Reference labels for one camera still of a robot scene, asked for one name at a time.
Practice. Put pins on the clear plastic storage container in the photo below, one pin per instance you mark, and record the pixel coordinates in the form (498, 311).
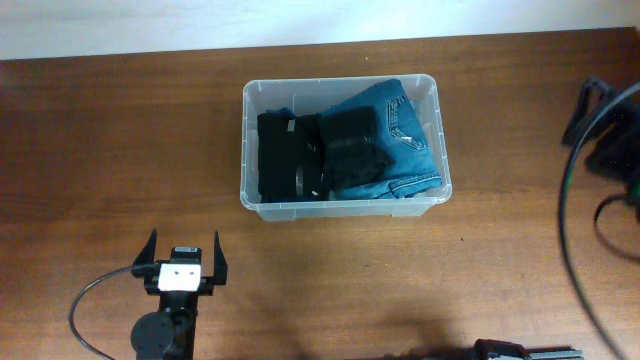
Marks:
(312, 95)

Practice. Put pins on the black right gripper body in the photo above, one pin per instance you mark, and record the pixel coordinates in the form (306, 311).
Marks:
(626, 163)

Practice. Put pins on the dark blue jeans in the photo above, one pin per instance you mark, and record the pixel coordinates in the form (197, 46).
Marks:
(401, 135)

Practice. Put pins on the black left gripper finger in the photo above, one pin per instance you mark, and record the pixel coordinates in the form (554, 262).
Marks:
(144, 262)
(220, 272)

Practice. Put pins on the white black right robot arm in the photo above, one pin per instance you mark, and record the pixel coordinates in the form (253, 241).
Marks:
(516, 351)

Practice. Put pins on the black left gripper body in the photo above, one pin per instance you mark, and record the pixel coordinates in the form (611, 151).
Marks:
(179, 301)

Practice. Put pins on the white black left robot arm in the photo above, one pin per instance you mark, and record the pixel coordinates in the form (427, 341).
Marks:
(165, 335)

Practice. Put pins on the light blue jeans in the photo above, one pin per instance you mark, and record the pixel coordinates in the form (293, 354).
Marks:
(420, 111)

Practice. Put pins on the black garment with white print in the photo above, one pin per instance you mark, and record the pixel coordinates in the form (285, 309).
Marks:
(287, 155)

